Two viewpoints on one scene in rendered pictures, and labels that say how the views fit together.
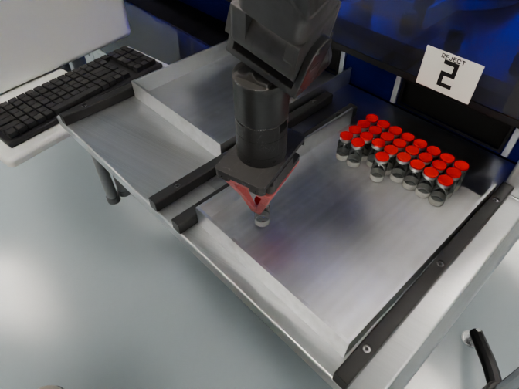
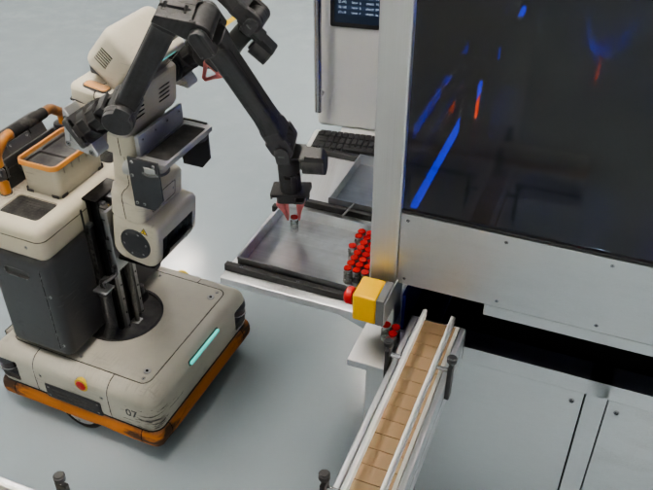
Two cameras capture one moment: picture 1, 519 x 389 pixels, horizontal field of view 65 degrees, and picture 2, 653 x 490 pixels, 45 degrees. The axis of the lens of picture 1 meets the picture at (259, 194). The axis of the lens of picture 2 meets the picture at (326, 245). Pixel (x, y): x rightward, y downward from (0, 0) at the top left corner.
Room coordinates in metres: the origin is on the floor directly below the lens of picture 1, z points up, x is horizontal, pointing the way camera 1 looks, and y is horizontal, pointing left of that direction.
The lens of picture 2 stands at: (-0.25, -1.62, 2.13)
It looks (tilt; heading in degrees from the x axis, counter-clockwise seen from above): 37 degrees down; 66
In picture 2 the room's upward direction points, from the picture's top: straight up
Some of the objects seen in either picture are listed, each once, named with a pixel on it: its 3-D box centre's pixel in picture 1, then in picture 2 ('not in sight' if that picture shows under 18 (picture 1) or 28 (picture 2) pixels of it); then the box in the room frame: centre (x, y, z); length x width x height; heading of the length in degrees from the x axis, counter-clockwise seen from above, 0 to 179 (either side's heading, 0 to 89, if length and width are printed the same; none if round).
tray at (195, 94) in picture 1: (244, 82); (399, 191); (0.71, 0.03, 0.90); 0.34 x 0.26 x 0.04; 134
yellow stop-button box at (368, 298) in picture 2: not in sight; (371, 300); (0.37, -0.47, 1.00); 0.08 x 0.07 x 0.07; 134
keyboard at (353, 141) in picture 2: (76, 88); (371, 147); (0.81, 0.42, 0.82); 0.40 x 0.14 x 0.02; 142
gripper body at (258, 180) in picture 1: (261, 138); (290, 182); (0.36, 0.00, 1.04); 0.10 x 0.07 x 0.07; 149
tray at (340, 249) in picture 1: (348, 204); (319, 249); (0.39, -0.13, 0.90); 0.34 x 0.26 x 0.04; 133
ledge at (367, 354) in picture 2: not in sight; (385, 351); (0.38, -0.51, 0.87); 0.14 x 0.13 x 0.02; 134
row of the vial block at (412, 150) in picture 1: (401, 157); (367, 259); (0.48, -0.22, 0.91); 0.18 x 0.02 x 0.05; 43
